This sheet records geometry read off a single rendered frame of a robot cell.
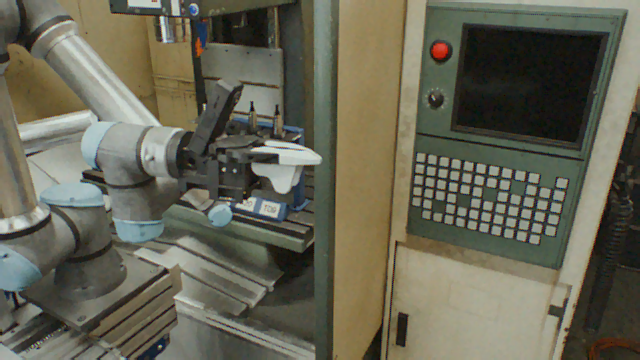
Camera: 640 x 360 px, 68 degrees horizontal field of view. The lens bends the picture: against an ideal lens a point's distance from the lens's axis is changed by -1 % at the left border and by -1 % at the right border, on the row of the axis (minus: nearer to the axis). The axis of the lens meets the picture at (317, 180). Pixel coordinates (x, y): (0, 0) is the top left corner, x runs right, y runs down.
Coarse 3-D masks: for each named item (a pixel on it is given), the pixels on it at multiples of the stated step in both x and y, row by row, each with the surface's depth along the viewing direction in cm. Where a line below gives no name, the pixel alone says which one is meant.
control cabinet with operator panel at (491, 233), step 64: (448, 0) 123; (512, 0) 117; (576, 0) 111; (448, 64) 126; (512, 64) 120; (576, 64) 114; (448, 128) 133; (512, 128) 126; (576, 128) 119; (448, 192) 140; (512, 192) 131; (576, 192) 124; (448, 256) 154; (512, 256) 138; (576, 256) 133; (384, 320) 175; (448, 320) 163; (512, 320) 152
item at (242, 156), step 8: (232, 152) 64; (240, 152) 63; (248, 152) 63; (256, 152) 63; (264, 152) 63; (240, 160) 63; (248, 160) 63; (256, 160) 63; (264, 160) 64; (272, 160) 64
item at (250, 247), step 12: (168, 216) 210; (180, 228) 209; (192, 228) 205; (204, 228) 202; (216, 228) 198; (216, 240) 201; (228, 240) 198; (240, 240) 195; (252, 240) 191; (240, 252) 197; (252, 252) 194; (264, 252) 191; (276, 252) 198; (288, 252) 208; (276, 264) 200
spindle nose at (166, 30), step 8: (152, 16) 191; (160, 24) 189; (168, 24) 189; (176, 24) 189; (184, 24) 191; (192, 24) 196; (160, 32) 191; (168, 32) 190; (176, 32) 190; (184, 32) 192; (192, 32) 196; (160, 40) 192; (168, 40) 191; (176, 40) 192; (184, 40) 193
